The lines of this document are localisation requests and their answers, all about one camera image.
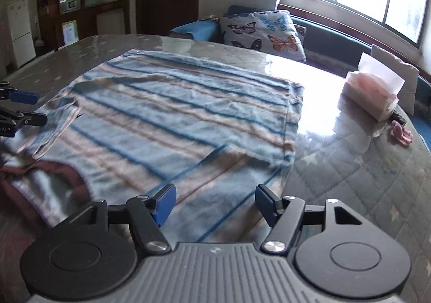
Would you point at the blue striped towel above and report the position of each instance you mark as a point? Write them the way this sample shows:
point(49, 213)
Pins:
point(161, 114)

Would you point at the white refrigerator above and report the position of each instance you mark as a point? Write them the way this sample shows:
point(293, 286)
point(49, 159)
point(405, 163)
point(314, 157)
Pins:
point(21, 30)

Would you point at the pink small toy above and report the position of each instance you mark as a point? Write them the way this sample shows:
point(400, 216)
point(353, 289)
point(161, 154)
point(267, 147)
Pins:
point(401, 133)

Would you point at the small black object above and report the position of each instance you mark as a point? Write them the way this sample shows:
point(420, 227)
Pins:
point(398, 117)

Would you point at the pink tissue pack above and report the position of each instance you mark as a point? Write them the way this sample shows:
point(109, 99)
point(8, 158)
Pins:
point(370, 87)

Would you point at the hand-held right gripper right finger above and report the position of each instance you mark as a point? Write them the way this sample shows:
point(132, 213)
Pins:
point(266, 204)

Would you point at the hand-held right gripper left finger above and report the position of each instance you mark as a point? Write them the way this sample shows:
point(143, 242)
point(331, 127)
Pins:
point(164, 204)

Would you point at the yellow green poster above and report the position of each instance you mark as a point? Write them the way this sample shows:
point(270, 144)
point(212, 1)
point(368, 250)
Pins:
point(70, 32)

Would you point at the wooden chair with pale back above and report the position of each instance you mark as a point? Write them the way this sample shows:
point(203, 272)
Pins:
point(111, 22)

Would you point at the butterfly print pillow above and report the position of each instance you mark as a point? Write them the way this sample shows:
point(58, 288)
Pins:
point(262, 32)

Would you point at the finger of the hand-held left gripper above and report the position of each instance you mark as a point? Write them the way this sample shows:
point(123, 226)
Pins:
point(31, 118)
point(23, 97)

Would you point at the white cushion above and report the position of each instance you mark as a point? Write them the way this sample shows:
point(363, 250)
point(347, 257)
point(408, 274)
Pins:
point(405, 77)

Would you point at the blue sofa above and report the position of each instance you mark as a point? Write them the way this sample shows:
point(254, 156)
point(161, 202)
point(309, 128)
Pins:
point(323, 35)

